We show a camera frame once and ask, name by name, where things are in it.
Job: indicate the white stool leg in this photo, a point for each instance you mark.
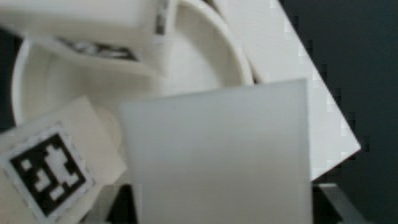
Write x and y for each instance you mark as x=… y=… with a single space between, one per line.
x=105 y=33
x=217 y=147

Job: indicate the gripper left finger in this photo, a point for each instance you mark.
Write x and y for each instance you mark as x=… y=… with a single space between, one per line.
x=113 y=210

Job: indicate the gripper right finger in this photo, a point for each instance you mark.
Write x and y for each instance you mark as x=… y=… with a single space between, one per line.
x=335 y=210

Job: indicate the white round stool seat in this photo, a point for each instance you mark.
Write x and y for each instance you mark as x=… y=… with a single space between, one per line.
x=205 y=66

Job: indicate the white stool leg corner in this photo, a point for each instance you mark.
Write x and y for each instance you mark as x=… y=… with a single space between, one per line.
x=59 y=164

